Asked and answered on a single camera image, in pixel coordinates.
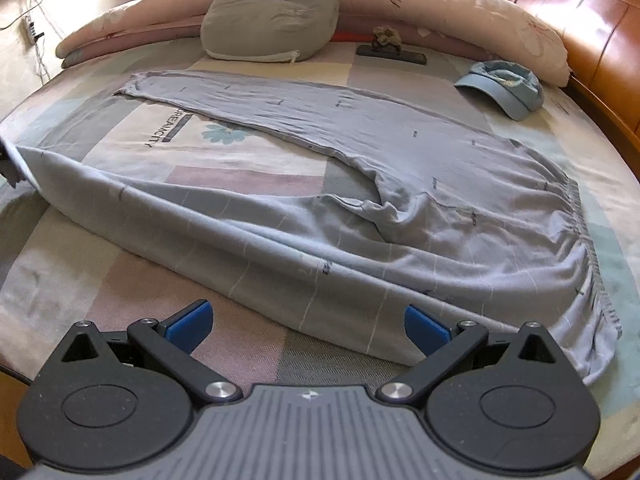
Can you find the light blue cap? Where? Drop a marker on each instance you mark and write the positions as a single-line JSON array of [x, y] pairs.
[[505, 87]]

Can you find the grey cat face cushion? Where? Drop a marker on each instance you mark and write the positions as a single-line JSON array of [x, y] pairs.
[[270, 15]]

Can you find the pink floral quilt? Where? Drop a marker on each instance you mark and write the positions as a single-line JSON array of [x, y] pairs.
[[450, 5]]

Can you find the wooden headboard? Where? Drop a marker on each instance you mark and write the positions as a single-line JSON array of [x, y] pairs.
[[595, 30]]

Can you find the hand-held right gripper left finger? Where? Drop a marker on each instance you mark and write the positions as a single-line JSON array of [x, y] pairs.
[[190, 330]]

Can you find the black bar with dried flower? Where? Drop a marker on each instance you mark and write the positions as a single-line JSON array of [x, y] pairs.
[[395, 54]]

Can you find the light blue printed pants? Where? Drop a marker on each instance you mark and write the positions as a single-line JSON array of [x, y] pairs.
[[400, 200]]

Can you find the white power strip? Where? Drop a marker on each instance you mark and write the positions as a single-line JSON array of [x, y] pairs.
[[34, 29]]

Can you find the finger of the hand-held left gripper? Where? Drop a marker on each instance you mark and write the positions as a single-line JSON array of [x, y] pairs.
[[7, 162]]

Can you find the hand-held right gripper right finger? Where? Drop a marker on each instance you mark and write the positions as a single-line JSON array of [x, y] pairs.
[[425, 332]]

